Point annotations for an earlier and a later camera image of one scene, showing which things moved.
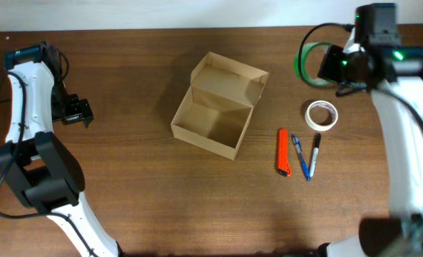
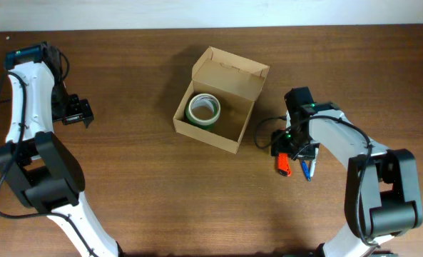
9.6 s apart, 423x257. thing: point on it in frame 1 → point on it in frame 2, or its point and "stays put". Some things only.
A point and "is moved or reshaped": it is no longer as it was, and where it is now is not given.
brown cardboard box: x=219 y=105 stays put
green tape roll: x=300 y=67 → x=202 y=110
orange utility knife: x=283 y=166 stays put
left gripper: x=81 y=110 stays put
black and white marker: x=315 y=153 stays put
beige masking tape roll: x=331 y=106 is moved or reshaped
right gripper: x=324 y=70 → x=281 y=146
